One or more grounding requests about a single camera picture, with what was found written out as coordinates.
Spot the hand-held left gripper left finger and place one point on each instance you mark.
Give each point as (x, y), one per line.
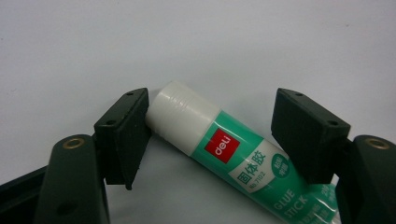
(124, 137)

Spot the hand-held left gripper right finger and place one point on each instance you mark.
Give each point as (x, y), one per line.
(311, 137)

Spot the green and white glue stick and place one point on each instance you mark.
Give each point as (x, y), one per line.
(193, 118)

